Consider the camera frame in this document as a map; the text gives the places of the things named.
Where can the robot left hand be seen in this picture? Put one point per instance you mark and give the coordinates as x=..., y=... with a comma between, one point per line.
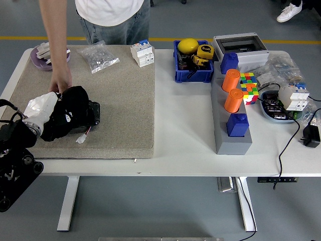
x=40, y=108

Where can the person's right hand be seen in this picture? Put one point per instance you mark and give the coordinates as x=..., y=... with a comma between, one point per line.
x=60, y=80

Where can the glossy black panel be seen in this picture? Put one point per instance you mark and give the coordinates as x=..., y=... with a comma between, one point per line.
x=94, y=113

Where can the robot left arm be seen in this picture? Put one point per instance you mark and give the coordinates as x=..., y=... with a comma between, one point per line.
x=15, y=175

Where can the person's right forearm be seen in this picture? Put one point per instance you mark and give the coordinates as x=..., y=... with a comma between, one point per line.
x=55, y=32

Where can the black table control panel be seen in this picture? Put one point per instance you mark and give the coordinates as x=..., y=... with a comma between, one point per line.
x=276, y=179

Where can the purple plastic tray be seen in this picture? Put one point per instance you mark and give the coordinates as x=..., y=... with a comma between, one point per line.
x=37, y=64

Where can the clear bag of screws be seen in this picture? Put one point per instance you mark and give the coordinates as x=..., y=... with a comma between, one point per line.
x=98, y=57

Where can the grey-brown mat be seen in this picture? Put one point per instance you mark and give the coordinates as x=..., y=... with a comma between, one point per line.
x=120, y=105

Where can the person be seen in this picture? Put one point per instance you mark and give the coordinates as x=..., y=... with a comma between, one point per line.
x=113, y=15

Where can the white circuit breaker blue levers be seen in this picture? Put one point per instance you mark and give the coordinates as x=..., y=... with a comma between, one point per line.
x=141, y=54
x=293, y=99

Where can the white table leg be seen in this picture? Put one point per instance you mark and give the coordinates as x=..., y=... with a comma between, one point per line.
x=67, y=206
x=247, y=211

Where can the yellow round object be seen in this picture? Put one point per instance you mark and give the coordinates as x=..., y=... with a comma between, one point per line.
x=187, y=45

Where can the blue plastic bin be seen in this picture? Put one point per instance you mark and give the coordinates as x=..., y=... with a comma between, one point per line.
x=192, y=76

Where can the large yellow tape measure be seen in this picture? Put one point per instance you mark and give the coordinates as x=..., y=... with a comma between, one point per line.
x=205, y=51

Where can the blue block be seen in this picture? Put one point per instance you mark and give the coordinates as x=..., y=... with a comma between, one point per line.
x=237, y=126
x=228, y=64

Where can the orange cylinder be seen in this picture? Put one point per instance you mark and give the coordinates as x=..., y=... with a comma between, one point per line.
x=230, y=81
x=233, y=101

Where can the grey block holder base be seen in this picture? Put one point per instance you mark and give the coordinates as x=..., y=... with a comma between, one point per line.
x=233, y=146

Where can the colourful puzzle cube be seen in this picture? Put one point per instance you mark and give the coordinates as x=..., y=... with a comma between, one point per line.
x=249, y=88

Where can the grey metal box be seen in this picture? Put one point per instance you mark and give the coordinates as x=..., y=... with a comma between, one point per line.
x=225, y=184

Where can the light blue bowl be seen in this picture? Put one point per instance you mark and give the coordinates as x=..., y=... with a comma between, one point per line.
x=276, y=120

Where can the clear bag of parts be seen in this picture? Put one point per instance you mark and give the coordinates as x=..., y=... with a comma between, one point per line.
x=313, y=105
x=281, y=66

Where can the white sneaker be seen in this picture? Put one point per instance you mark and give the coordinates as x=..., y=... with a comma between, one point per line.
x=288, y=13

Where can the grey electrical enclosure box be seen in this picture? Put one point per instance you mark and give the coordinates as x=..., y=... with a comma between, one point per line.
x=252, y=59

